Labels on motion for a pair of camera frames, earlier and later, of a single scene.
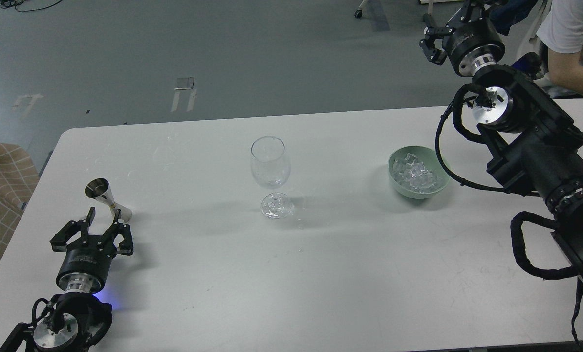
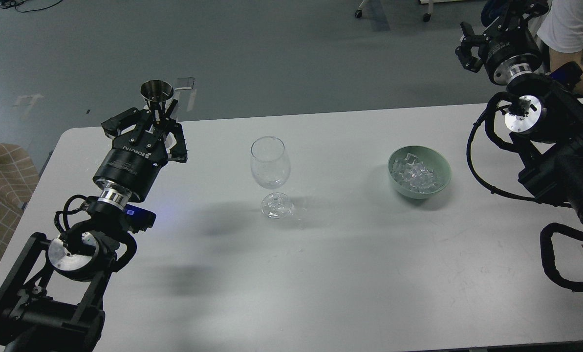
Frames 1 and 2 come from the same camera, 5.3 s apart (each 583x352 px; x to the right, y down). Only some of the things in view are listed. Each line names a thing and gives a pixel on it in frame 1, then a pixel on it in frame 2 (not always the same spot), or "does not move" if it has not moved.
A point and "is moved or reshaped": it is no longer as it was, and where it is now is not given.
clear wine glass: [270, 167] does not move
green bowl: [416, 172] does not move
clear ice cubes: [410, 172] does not move
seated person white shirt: [572, 38] does not move
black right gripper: [472, 45] → [500, 45]
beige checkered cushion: [7, 175] does not move
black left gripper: [86, 265] → [132, 164]
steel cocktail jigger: [98, 189] is moved or reshaped
